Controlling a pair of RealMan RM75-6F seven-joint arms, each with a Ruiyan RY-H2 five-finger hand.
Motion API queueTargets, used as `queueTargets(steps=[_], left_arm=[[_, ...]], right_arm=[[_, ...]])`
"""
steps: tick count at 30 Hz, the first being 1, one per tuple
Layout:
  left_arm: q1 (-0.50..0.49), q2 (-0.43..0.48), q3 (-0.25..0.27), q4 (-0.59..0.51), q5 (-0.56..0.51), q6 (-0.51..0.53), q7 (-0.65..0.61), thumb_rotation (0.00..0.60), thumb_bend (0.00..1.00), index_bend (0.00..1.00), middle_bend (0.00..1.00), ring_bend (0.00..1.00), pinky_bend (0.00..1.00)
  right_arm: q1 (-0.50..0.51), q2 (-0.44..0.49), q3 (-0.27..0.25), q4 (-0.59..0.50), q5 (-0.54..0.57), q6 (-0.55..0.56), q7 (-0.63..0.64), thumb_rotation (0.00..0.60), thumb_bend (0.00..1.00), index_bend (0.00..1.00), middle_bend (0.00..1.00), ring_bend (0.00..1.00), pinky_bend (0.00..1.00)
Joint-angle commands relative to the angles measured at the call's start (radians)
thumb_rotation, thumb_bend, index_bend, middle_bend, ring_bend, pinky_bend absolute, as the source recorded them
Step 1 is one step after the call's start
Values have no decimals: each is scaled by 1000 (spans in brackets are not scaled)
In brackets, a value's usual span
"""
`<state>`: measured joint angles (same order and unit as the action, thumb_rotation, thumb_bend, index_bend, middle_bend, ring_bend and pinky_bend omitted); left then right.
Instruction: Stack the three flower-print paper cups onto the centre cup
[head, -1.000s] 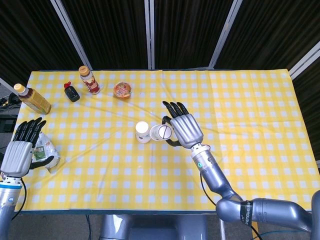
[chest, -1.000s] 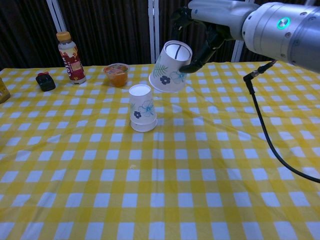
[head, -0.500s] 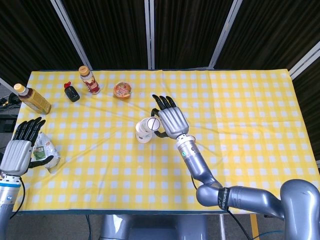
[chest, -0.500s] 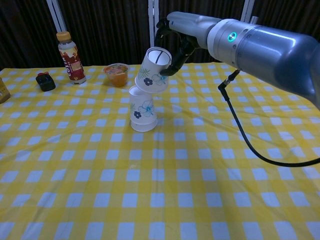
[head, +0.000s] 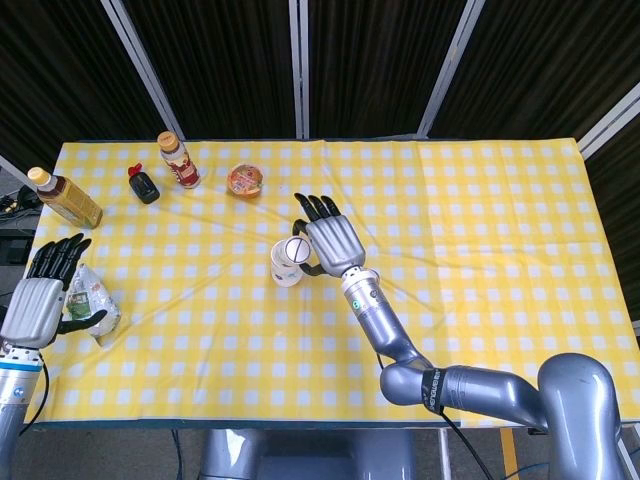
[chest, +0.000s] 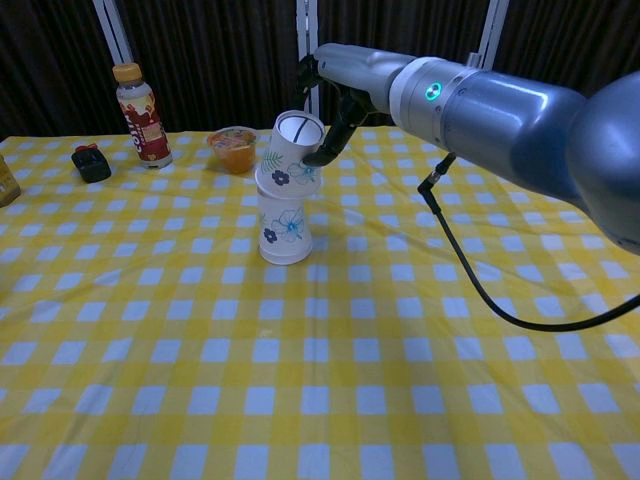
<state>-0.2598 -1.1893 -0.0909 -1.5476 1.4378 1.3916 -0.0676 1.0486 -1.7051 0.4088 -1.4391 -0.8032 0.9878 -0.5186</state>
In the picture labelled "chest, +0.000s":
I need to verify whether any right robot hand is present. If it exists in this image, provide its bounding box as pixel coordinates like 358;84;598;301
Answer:
293;42;417;168

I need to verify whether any paper cup with marked bottom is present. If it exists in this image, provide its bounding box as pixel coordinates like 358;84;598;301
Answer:
254;110;326;200

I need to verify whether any white floral paper cup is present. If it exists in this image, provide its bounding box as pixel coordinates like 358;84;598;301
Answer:
257;189;315;265

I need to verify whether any orange jelly cup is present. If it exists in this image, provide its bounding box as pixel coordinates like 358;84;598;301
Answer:
207;126;260;175

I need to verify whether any yellow white checkered tablecloth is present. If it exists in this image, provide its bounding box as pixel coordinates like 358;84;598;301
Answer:
0;117;640;480

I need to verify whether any black corrugated partition panel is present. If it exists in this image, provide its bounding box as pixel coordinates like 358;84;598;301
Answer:
492;0;640;91
0;0;126;141
315;0;494;127
107;0;304;135

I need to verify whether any Costa coffee bottle yellow cap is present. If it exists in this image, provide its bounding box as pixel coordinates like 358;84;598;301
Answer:
111;62;174;170

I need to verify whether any small black bottle red cap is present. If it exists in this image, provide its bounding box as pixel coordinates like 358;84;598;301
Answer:
70;142;113;184

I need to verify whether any tea bottle yellow label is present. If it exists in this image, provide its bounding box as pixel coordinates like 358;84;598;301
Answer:
0;153;23;209

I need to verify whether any white partition post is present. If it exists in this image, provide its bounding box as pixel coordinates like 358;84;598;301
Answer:
93;0;139;69
469;0;510;69
295;0;321;128

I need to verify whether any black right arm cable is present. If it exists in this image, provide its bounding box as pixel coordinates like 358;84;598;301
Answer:
417;152;640;331

